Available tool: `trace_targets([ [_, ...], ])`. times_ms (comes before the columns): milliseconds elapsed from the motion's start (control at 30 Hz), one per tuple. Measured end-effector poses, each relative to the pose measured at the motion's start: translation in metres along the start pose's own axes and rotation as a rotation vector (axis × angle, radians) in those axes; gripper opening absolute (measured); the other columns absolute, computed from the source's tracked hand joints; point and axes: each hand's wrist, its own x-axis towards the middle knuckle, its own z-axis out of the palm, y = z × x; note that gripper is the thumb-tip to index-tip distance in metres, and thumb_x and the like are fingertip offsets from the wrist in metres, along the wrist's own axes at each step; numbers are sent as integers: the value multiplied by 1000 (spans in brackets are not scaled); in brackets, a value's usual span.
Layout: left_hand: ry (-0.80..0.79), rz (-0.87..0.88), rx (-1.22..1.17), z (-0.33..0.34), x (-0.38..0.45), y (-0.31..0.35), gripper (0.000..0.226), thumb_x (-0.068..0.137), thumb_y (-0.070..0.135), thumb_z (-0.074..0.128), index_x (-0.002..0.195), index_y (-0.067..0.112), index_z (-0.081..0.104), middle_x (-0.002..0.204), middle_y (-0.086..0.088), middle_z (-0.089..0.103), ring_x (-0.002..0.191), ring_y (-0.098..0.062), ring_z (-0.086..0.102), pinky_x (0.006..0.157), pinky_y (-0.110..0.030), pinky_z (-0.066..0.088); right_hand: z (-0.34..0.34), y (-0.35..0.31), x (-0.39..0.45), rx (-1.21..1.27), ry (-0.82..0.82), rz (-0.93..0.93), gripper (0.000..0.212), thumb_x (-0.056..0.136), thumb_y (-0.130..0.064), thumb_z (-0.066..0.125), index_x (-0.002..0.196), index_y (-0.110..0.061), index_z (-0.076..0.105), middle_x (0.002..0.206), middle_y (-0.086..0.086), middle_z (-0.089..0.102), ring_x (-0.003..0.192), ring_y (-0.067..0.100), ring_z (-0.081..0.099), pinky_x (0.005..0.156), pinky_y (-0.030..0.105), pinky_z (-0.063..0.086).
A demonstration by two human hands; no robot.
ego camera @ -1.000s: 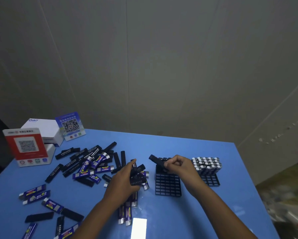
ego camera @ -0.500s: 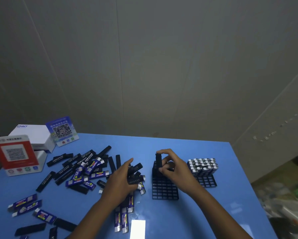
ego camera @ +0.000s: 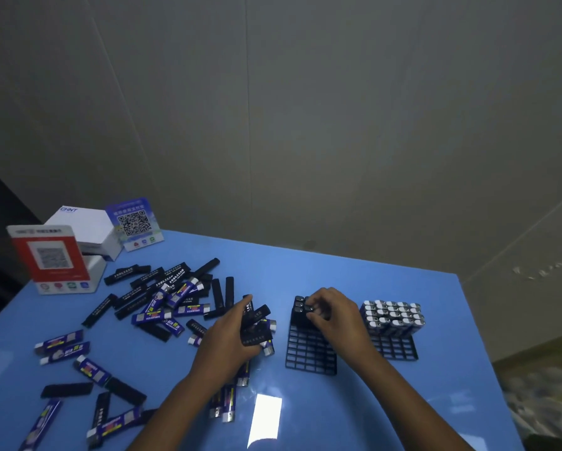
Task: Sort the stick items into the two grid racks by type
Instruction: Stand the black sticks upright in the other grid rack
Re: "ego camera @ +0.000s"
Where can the person's right forearm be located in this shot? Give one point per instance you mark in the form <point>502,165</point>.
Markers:
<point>412,408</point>

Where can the white cardboard box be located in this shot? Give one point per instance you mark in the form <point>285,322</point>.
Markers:
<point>85,225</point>

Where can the person's left hand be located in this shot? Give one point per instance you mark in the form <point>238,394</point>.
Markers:
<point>222,347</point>

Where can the blue code sign stand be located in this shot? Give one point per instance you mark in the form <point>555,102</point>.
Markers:
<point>134,224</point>

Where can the row of black lighters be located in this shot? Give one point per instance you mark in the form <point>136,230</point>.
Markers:
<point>299,309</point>

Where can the person's right hand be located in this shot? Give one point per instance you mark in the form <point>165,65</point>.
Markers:
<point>342,324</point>

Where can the person's left forearm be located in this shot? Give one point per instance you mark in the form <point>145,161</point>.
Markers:
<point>168,413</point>

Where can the black slim lighter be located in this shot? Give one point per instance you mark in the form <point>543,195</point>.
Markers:
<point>261,312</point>

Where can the black grid tray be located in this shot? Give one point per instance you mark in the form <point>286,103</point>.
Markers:
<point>309,354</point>
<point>393,347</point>

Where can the red code sign stand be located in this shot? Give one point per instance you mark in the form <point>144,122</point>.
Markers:
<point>50,258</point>

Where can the crumpled clear plastic bags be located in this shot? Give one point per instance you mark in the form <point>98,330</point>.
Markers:
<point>544,403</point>

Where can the pile of mixed lighters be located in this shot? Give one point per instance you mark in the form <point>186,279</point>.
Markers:
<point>151,317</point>

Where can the row of blue lighters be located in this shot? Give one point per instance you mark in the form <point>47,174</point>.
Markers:
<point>393,317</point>

